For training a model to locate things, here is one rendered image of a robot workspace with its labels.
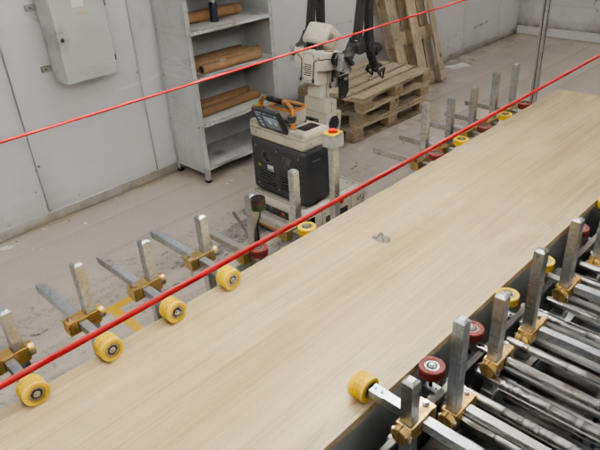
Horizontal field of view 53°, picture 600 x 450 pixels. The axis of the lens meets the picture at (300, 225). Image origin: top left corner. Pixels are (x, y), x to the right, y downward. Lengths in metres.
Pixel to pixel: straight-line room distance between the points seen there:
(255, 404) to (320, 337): 0.34
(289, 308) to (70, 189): 3.21
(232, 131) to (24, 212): 2.04
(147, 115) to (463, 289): 3.61
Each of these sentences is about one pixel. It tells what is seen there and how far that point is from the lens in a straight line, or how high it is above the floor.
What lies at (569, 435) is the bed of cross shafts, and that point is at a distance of 2.09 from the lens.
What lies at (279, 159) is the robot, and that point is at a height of 0.59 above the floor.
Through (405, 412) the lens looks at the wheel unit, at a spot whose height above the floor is 1.02.
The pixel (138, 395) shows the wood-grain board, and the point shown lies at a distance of 1.90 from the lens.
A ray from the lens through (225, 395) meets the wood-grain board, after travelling 1.84.
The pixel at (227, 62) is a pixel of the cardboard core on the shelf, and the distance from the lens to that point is 5.13.
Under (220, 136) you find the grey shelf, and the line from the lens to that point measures 5.73.
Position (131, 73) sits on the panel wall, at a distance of 5.11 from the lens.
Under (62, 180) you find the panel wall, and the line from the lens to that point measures 5.00.
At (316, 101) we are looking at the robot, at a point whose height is 0.88.
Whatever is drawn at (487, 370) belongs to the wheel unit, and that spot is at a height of 0.85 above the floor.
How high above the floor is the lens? 2.19
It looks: 30 degrees down
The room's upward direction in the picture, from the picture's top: 4 degrees counter-clockwise
